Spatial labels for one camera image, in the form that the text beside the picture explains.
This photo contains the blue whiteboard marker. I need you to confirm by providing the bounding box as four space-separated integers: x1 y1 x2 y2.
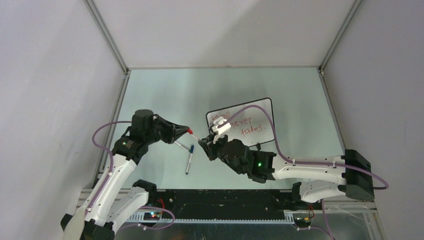
185 144 195 175

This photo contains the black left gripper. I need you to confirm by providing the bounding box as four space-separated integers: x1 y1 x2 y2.
144 115 189 145

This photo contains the grey cable duct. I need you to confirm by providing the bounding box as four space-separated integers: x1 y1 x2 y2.
125 211 296 225

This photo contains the red whiteboard marker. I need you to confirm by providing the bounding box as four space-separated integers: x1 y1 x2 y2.
191 133 201 142

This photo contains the left aluminium frame rail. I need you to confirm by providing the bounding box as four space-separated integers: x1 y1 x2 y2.
83 0 131 190

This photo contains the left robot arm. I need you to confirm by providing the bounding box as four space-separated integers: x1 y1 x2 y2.
61 109 192 240

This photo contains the aluminium frame rail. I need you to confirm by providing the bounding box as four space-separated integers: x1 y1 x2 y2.
317 0 365 151
83 0 131 190

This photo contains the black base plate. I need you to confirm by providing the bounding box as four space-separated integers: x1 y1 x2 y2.
125 188 324 221

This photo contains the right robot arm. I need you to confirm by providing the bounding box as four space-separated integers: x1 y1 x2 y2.
198 134 375 209

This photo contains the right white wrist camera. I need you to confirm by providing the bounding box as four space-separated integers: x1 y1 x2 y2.
211 116 231 144

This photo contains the white whiteboard black frame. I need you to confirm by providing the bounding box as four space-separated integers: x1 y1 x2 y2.
205 97 275 147

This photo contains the right aluminium frame rail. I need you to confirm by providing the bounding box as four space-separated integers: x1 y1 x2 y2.
317 0 365 151

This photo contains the green whiteboard marker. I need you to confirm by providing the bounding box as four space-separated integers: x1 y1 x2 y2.
174 141 191 152

